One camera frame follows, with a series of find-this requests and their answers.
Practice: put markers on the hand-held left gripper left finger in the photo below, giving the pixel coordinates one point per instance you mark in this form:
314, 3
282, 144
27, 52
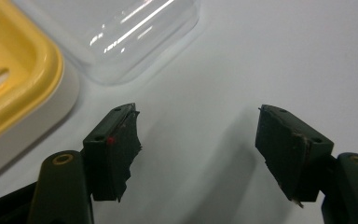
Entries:
112, 161

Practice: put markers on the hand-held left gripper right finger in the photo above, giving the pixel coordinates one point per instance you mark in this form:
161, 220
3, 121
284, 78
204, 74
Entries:
287, 152

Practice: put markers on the clear plastic soap dish lid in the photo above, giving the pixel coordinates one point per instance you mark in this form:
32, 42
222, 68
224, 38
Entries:
127, 34

